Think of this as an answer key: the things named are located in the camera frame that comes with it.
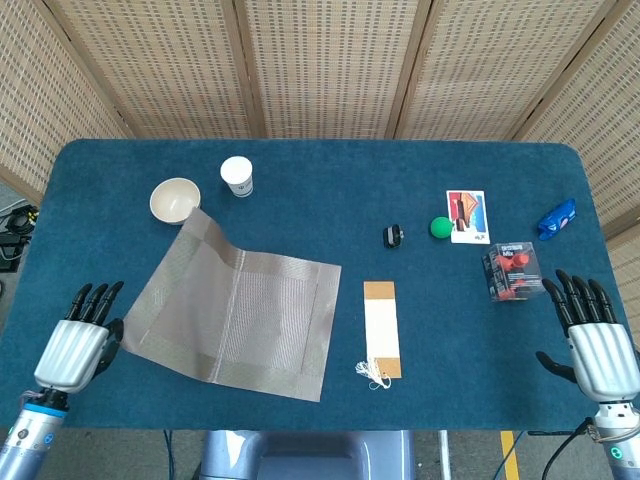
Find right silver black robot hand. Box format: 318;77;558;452
535;268;634;403

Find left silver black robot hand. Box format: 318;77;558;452
33;281;125;394

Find beige bowl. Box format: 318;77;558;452
149;177;202;226

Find grey woven placemat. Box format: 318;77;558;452
121;206;343;403

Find blue snack packet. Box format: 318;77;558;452
537;198;577;242

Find dark blue table cloth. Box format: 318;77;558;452
0;138;640;432

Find white table leg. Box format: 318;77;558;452
437;429;453;480

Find colourful postcard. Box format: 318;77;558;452
445;189;492;245

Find gold cream bookmark with tassel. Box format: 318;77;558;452
355;280;403;392

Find white paper cup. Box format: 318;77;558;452
219;156;254;199

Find grey-blue robot torso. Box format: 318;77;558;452
198;429;417;480

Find woven wooden folding screen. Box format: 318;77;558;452
0;0;640;301

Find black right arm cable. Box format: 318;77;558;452
542;419;599;480

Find black floor cables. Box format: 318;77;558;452
0;199;41;274

